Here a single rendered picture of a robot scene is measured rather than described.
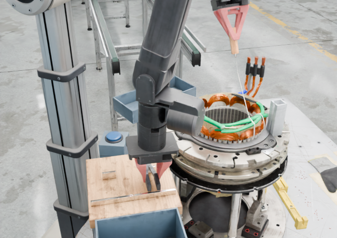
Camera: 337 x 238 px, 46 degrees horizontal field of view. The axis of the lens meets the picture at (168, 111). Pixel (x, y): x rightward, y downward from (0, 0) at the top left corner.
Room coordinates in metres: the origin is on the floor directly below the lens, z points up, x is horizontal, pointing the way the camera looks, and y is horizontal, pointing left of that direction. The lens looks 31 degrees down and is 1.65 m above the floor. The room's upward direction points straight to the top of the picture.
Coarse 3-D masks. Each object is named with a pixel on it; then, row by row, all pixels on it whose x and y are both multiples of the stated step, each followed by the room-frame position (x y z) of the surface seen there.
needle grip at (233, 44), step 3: (234, 27) 0.87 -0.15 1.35; (234, 30) 0.87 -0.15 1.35; (231, 39) 0.86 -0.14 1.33; (231, 42) 0.86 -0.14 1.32; (234, 42) 0.86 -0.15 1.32; (237, 42) 0.86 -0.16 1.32; (231, 45) 0.86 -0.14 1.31; (234, 45) 0.85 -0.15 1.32; (237, 45) 0.86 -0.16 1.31; (231, 48) 0.86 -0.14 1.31; (234, 48) 0.85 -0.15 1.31; (237, 48) 0.86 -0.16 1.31; (231, 51) 0.86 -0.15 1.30; (234, 51) 0.85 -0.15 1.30; (237, 51) 0.85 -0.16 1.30
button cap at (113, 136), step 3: (111, 132) 0.90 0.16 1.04; (114, 132) 0.90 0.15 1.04; (117, 132) 0.90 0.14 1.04; (108, 135) 0.89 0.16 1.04; (111, 135) 0.88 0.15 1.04; (114, 135) 0.88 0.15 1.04; (117, 135) 0.89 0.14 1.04; (120, 135) 0.89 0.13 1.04; (108, 138) 0.87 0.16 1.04; (111, 138) 0.87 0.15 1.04; (114, 138) 0.87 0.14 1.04; (117, 138) 0.87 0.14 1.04; (120, 138) 0.88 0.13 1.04
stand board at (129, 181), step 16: (96, 160) 0.75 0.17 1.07; (112, 160) 0.75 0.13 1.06; (128, 160) 0.75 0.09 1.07; (96, 176) 0.69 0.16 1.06; (128, 176) 0.69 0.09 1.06; (96, 192) 0.64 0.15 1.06; (112, 192) 0.64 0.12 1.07; (128, 192) 0.64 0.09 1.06; (144, 192) 0.64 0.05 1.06; (176, 192) 0.64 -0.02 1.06; (96, 208) 0.59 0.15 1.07; (112, 208) 0.59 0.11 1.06; (128, 208) 0.59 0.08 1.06; (144, 208) 0.59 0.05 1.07; (160, 208) 0.59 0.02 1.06
